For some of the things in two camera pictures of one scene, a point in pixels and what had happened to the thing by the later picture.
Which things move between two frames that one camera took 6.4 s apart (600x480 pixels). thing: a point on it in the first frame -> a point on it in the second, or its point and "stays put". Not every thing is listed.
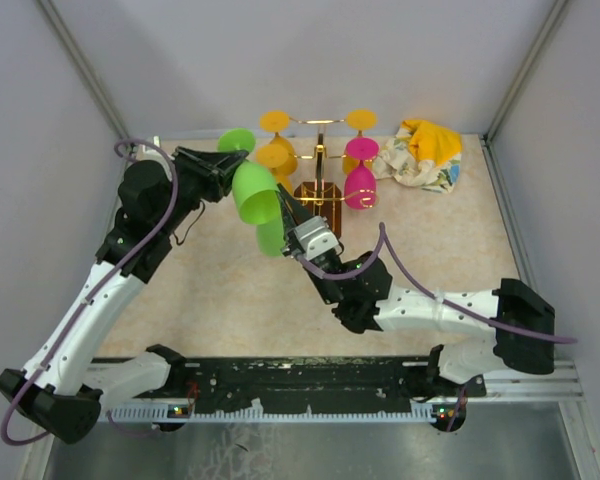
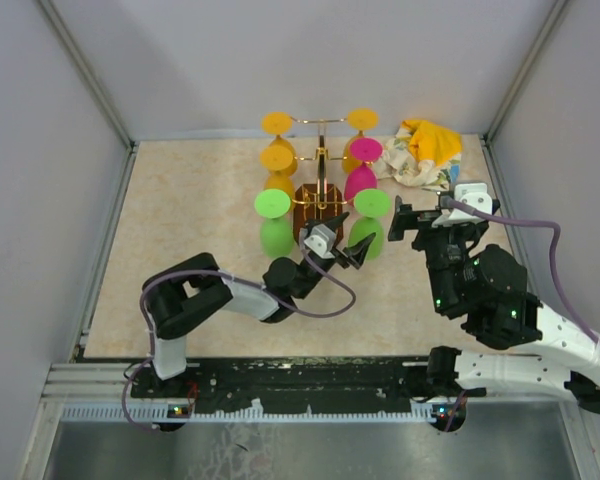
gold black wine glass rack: (324, 199) stays put
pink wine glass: (360, 183) stays put
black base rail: (319, 381) stays put
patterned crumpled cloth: (424, 154) stays put
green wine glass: (256, 194) -> (370, 205)
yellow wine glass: (275, 157) stays put
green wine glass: (271, 236) stays put
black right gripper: (290, 209) -> (406, 219)
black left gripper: (216, 169) -> (355, 254)
